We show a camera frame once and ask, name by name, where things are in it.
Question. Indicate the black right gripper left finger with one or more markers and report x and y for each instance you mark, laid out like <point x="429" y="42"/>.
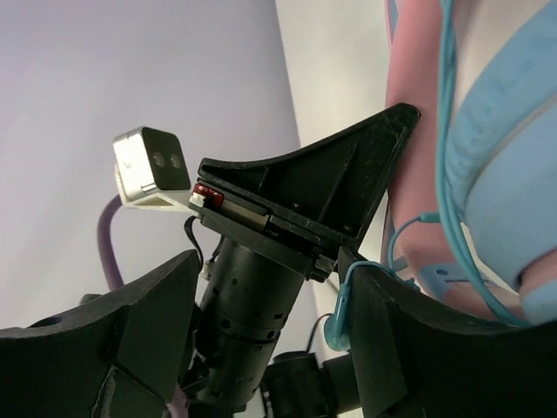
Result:
<point x="117" y="355"/>

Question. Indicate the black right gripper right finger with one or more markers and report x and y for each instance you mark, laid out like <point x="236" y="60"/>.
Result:
<point x="415" y="357"/>

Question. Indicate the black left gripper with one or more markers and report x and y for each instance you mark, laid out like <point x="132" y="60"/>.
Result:
<point x="289" y="208"/>

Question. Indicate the pink blue cat-ear headphones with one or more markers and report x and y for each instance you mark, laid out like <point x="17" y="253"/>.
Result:
<point x="473" y="204"/>

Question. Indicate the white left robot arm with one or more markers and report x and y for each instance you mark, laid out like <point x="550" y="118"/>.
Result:
<point x="244" y="309"/>

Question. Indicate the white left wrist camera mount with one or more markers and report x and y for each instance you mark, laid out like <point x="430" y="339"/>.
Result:
<point x="151" y="172"/>

